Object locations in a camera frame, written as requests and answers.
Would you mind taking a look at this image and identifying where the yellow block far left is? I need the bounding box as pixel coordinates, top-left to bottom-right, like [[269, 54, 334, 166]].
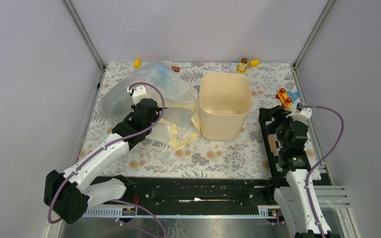
[[133, 59, 141, 69]]

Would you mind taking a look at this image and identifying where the blue triangle toy piece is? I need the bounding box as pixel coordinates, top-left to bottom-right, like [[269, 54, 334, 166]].
[[286, 90, 301, 102]]

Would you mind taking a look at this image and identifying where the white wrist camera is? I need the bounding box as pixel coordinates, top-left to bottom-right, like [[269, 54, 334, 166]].
[[286, 103, 312, 122], [128, 86, 150, 105]]

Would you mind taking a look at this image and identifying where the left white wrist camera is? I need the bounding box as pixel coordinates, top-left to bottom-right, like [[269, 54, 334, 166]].
[[128, 86, 150, 105]]

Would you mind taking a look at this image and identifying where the brown toy block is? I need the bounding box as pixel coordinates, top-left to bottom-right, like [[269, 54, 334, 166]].
[[171, 66, 181, 72]]

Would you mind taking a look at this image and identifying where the yellow block far right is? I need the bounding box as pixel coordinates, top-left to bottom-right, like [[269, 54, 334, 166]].
[[249, 59, 260, 67]]

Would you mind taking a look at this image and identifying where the clear white trash bag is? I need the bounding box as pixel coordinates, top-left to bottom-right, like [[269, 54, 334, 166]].
[[98, 62, 200, 150]]

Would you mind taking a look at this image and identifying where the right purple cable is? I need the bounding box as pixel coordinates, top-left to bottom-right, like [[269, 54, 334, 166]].
[[276, 104, 345, 238]]

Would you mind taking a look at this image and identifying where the yellow red toy car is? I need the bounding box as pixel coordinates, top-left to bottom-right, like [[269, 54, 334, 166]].
[[275, 88, 293, 108]]

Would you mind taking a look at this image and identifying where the purple cable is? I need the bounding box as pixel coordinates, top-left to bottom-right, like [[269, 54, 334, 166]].
[[47, 82, 168, 238], [276, 104, 345, 238]]

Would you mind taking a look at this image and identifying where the black white checkerboard plate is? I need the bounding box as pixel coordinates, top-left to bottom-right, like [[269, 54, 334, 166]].
[[262, 135, 312, 187]]

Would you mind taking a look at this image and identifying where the beige plastic trash bin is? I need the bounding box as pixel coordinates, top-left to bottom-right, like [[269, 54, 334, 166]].
[[199, 73, 252, 141]]

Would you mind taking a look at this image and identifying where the yellow block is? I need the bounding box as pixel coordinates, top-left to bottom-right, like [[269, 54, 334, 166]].
[[133, 59, 141, 69], [249, 59, 260, 67]]

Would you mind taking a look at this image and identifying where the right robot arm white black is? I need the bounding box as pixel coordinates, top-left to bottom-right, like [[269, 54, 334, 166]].
[[258, 104, 339, 238]]

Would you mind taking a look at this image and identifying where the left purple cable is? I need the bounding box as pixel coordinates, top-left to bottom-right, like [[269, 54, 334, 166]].
[[47, 82, 168, 238]]

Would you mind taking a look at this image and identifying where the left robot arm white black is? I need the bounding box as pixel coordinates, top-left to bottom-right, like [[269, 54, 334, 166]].
[[44, 98, 165, 224]]

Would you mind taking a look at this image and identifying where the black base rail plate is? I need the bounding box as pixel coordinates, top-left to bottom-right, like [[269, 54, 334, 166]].
[[92, 176, 290, 218]]

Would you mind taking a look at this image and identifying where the yellow toy figure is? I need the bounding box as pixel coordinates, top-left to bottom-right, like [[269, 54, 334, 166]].
[[237, 62, 248, 73]]

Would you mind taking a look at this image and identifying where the floral patterned table mat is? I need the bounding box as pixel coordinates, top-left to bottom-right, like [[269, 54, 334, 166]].
[[79, 62, 298, 179]]

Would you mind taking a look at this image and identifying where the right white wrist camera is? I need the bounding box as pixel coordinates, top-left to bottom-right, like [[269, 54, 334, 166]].
[[286, 103, 312, 122]]

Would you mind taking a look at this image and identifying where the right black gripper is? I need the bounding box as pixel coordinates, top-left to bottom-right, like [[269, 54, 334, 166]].
[[258, 105, 302, 150]]

